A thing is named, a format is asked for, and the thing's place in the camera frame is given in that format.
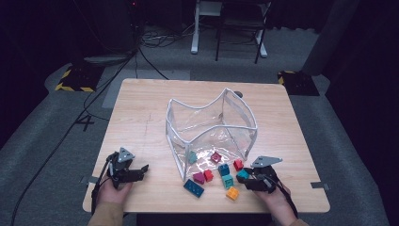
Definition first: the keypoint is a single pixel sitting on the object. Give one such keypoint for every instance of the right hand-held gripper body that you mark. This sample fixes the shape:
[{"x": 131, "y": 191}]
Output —
[{"x": 265, "y": 180}]

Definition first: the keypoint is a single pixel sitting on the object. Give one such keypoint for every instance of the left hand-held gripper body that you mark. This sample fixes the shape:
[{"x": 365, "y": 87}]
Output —
[{"x": 120, "y": 169}]

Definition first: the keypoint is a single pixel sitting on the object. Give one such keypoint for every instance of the cyan toy block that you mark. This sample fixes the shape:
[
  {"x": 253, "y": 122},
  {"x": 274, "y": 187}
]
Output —
[{"x": 243, "y": 174}]

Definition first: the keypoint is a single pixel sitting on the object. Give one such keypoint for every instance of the maroon toy block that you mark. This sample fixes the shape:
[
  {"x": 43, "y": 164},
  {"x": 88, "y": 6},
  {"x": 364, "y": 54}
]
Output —
[{"x": 215, "y": 157}]

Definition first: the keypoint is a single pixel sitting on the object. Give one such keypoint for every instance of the teal toy block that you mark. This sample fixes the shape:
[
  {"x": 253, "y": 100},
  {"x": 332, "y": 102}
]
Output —
[{"x": 192, "y": 157}]

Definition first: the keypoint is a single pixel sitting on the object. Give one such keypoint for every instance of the person's left hand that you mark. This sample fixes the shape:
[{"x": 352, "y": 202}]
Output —
[{"x": 113, "y": 194}]

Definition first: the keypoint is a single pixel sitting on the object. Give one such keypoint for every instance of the red toy block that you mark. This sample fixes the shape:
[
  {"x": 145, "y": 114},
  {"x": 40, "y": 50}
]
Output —
[
  {"x": 208, "y": 175},
  {"x": 238, "y": 164}
]

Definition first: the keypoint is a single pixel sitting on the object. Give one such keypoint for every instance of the mint green toy block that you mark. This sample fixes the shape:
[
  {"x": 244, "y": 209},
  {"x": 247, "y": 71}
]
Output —
[{"x": 228, "y": 181}]

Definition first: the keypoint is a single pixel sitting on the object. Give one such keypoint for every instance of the orange toy block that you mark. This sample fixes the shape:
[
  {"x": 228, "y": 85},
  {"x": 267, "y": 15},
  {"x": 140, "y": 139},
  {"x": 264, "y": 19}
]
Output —
[{"x": 232, "y": 193}]

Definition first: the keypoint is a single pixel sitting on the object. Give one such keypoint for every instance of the small dark blue toy block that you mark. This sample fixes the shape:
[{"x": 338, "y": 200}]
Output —
[{"x": 223, "y": 169}]

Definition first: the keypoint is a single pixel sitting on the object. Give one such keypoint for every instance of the magenta toy block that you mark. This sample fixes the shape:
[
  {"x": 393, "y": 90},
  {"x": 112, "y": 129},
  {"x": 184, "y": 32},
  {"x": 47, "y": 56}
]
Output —
[{"x": 199, "y": 178}]

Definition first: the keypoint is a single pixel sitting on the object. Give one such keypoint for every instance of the long dark blue toy block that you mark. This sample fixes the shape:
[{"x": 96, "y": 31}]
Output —
[{"x": 194, "y": 188}]

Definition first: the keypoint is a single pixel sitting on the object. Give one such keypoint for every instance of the black yellow striped floor plate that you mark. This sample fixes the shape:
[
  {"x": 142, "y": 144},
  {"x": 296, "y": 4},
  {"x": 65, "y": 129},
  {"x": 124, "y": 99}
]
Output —
[
  {"x": 298, "y": 83},
  {"x": 78, "y": 80}
]

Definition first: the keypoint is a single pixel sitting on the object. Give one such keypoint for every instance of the dark equipment on round base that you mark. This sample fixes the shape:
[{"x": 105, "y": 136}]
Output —
[{"x": 106, "y": 34}]

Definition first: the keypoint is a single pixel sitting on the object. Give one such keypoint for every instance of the black metal stand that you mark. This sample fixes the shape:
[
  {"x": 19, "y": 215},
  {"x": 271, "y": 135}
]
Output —
[{"x": 238, "y": 22}]

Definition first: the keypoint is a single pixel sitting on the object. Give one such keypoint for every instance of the grey table bracket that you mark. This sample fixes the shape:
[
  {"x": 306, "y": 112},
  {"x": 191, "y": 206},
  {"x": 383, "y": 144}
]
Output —
[
  {"x": 87, "y": 180},
  {"x": 320, "y": 185}
]

